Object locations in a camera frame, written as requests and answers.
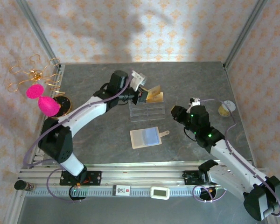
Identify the gold VIP card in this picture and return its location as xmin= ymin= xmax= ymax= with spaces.
xmin=146 ymin=92 xmax=164 ymax=104
xmin=147 ymin=84 xmax=162 ymax=97

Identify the clear acrylic card stand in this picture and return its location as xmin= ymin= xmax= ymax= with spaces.
xmin=128 ymin=92 xmax=166 ymax=123

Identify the blue card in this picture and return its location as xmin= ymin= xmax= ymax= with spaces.
xmin=142 ymin=127 xmax=160 ymax=146

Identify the white number label card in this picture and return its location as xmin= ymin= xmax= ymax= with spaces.
xmin=112 ymin=185 xmax=131 ymax=197

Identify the small yellow candle jar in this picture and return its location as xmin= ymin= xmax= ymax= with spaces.
xmin=218 ymin=99 xmax=236 ymax=117

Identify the round black gold-rimmed base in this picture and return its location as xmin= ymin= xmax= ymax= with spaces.
xmin=48 ymin=95 xmax=73 ymax=120

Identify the pink fuzzy cone ornament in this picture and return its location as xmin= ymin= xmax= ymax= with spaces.
xmin=38 ymin=95 xmax=61 ymax=117

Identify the white digital timer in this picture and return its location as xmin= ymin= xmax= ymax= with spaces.
xmin=150 ymin=186 xmax=170 ymax=200

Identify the pink fuzzy round ornament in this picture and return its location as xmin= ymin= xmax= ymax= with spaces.
xmin=26 ymin=84 xmax=45 ymax=100

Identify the small black cylinder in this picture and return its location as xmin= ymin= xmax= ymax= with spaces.
xmin=14 ymin=180 xmax=35 ymax=191

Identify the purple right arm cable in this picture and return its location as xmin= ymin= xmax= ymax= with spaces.
xmin=199 ymin=98 xmax=280 ymax=216

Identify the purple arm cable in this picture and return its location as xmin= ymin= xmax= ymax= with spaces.
xmin=199 ymin=98 xmax=280 ymax=216
xmin=23 ymin=70 xmax=135 ymax=169

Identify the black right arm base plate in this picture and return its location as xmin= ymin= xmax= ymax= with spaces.
xmin=183 ymin=170 xmax=215 ymax=187

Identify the aluminium mounting rail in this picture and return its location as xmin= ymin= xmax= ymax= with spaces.
xmin=18 ymin=161 xmax=271 ymax=199

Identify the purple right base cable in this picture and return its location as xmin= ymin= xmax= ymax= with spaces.
xmin=192 ymin=184 xmax=227 ymax=204

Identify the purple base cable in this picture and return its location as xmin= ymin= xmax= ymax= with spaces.
xmin=192 ymin=184 xmax=227 ymax=204
xmin=46 ymin=168 xmax=85 ymax=204

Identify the gold wire ornament stand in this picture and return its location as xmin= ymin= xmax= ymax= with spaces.
xmin=7 ymin=54 xmax=63 ymax=97

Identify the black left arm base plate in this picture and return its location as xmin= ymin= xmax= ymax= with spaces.
xmin=59 ymin=170 xmax=103 ymax=187

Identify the aluminium frame post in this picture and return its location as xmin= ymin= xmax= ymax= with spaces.
xmin=223 ymin=0 xmax=268 ymax=69
xmin=15 ymin=0 xmax=62 ymax=69

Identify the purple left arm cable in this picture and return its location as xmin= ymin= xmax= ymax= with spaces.
xmin=23 ymin=70 xmax=135 ymax=169

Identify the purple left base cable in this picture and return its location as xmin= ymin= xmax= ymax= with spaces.
xmin=46 ymin=168 xmax=85 ymax=204

